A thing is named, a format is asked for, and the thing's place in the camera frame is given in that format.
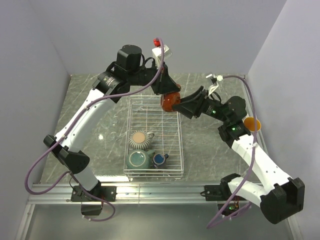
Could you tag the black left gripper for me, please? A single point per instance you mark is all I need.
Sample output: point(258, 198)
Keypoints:
point(164, 82)

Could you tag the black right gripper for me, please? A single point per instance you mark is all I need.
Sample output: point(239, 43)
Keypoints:
point(192, 105)

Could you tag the orange ceramic mug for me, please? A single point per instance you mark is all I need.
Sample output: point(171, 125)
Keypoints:
point(169, 97)

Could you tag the floral white ceramic mug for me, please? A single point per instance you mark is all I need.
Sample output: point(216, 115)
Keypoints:
point(251, 124)

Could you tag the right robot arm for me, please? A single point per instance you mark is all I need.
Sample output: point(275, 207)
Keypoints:
point(279, 196)

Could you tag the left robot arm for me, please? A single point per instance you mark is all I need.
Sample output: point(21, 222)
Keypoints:
point(129, 69)

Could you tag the ribbed striped ceramic cup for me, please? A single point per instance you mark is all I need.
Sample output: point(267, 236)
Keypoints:
point(140, 139)

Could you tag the small dark blue mug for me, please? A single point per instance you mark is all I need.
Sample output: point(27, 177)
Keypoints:
point(159, 160)

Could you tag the teal glazed ceramic mug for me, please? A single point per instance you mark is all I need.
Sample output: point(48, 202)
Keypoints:
point(139, 159)

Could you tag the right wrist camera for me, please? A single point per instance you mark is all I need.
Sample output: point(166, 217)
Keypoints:
point(215, 80)

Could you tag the white wire dish rack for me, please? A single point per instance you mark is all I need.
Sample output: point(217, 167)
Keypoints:
point(146, 114)

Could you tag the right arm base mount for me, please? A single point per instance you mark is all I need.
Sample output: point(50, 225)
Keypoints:
point(215, 193)

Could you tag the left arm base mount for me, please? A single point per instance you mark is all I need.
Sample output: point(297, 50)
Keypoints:
point(93, 203)

